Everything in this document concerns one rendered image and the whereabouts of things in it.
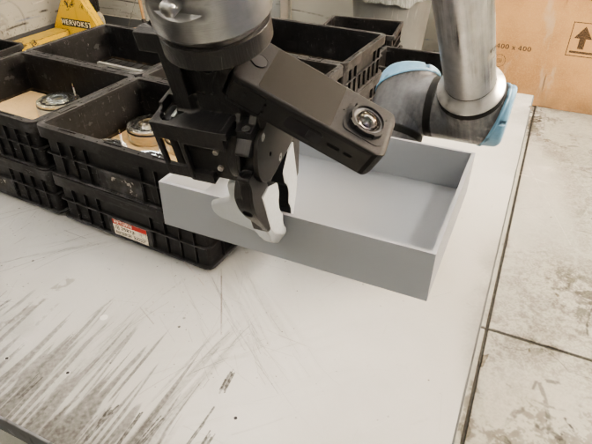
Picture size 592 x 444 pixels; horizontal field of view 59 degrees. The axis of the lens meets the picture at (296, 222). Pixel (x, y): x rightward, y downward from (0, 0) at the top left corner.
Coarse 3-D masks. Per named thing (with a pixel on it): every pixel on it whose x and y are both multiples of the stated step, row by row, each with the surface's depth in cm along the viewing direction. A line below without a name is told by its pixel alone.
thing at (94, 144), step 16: (128, 80) 120; (144, 80) 120; (96, 96) 112; (64, 112) 105; (48, 128) 99; (80, 144) 97; (96, 144) 94; (112, 144) 94; (128, 160) 92; (144, 160) 90; (160, 160) 89
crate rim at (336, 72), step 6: (300, 60) 132; (306, 60) 131; (312, 60) 131; (318, 60) 131; (330, 66) 129; (336, 66) 128; (342, 66) 127; (150, 72) 124; (156, 72) 125; (330, 72) 124; (336, 72) 124; (342, 72) 128; (156, 78) 120; (162, 78) 121; (336, 78) 125
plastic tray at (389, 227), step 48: (432, 144) 58; (192, 192) 49; (336, 192) 58; (384, 192) 58; (432, 192) 58; (240, 240) 50; (288, 240) 47; (336, 240) 45; (384, 240) 43; (432, 240) 51; (384, 288) 45
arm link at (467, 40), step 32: (448, 0) 69; (480, 0) 69; (448, 32) 75; (480, 32) 74; (448, 64) 82; (480, 64) 80; (448, 96) 90; (480, 96) 87; (512, 96) 90; (448, 128) 96; (480, 128) 92
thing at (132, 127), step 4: (140, 116) 120; (144, 116) 120; (148, 116) 120; (132, 120) 118; (136, 120) 119; (128, 124) 116; (132, 124) 117; (136, 124) 116; (128, 128) 115; (132, 128) 115; (136, 128) 115; (140, 128) 115; (144, 128) 115; (148, 128) 115; (132, 132) 114; (136, 132) 113; (140, 132) 113; (144, 132) 113; (148, 132) 113; (152, 132) 113
